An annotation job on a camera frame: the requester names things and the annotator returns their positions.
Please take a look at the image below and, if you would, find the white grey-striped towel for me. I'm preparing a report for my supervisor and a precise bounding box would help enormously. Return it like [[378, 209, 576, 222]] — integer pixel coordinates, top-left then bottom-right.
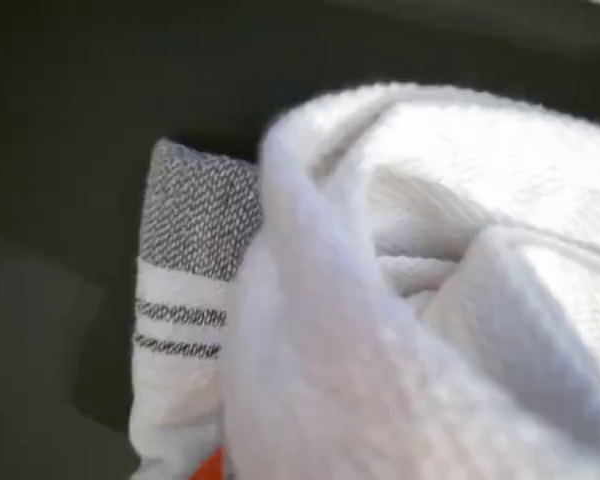
[[128, 82, 600, 480]]

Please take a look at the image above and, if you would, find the large black desk mat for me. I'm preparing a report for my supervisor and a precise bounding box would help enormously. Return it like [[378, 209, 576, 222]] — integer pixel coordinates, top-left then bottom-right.
[[0, 0, 600, 480]]

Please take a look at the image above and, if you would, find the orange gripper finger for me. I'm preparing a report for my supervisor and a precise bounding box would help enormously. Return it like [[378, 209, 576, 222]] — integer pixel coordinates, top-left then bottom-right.
[[197, 446, 227, 480]]

